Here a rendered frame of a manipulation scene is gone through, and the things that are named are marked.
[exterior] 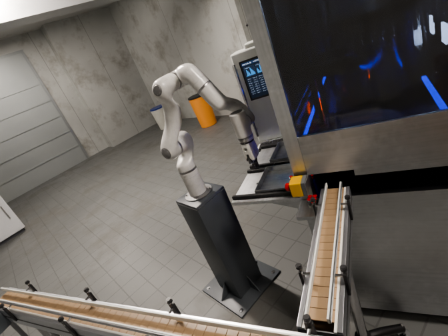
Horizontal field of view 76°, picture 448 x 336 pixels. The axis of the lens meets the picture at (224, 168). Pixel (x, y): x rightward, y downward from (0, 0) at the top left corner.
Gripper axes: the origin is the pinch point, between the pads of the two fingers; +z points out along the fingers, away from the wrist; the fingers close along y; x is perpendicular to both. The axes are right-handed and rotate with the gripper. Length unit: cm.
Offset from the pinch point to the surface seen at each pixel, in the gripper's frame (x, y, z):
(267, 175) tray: 2.4, 15.3, 15.6
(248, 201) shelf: 6.4, -10.8, 15.8
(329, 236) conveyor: -40, -44, 11
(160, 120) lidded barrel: 463, 489, 76
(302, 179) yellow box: -28.2, -18.4, 0.6
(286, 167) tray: -9.2, 19.7, 14.7
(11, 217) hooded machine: 496, 74, 71
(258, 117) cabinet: 25, 87, 1
